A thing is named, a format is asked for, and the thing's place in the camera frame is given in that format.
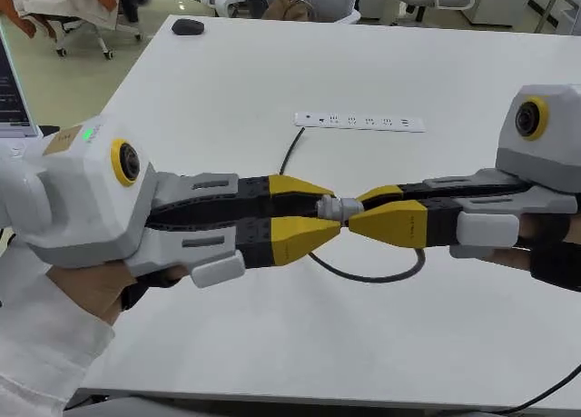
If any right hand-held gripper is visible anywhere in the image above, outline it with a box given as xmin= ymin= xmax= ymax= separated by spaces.
xmin=494 ymin=84 xmax=581 ymax=196

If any person's right hand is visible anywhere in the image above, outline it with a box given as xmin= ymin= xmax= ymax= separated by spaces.
xmin=490 ymin=209 xmax=581 ymax=293

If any white table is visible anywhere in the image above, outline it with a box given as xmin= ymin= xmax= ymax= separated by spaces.
xmin=75 ymin=13 xmax=581 ymax=412

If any office chair with draped clothing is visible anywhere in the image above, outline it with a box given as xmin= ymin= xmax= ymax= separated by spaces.
xmin=0 ymin=0 xmax=144 ymax=60

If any silver laptop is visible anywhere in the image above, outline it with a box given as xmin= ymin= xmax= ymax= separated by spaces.
xmin=0 ymin=25 xmax=45 ymax=140

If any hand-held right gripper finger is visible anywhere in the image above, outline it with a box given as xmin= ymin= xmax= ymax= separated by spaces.
xmin=347 ymin=184 xmax=578 ymax=259
xmin=359 ymin=168 xmax=533 ymax=210

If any person's left hand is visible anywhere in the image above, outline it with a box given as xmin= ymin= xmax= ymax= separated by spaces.
xmin=44 ymin=258 xmax=190 ymax=328

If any white power strip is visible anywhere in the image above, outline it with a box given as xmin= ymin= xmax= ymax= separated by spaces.
xmin=294 ymin=111 xmax=427 ymax=134

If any thin black cable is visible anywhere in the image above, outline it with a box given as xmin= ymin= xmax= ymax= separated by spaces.
xmin=487 ymin=361 xmax=581 ymax=414

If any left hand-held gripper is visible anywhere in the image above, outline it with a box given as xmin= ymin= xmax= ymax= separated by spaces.
xmin=0 ymin=114 xmax=159 ymax=270

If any dark grey cable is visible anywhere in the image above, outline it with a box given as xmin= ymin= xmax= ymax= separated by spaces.
xmin=279 ymin=126 xmax=427 ymax=283

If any brown bag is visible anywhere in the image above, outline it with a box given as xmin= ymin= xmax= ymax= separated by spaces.
xmin=261 ymin=0 xmax=315 ymax=21

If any black computer mouse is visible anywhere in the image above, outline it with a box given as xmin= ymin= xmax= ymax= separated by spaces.
xmin=171 ymin=18 xmax=206 ymax=37

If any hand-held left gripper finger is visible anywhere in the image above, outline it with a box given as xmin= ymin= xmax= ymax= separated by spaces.
xmin=149 ymin=172 xmax=337 ymax=216
xmin=125 ymin=214 xmax=342 ymax=290

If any person's left forearm white sleeve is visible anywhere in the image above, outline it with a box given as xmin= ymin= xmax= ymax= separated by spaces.
xmin=0 ymin=238 xmax=115 ymax=417

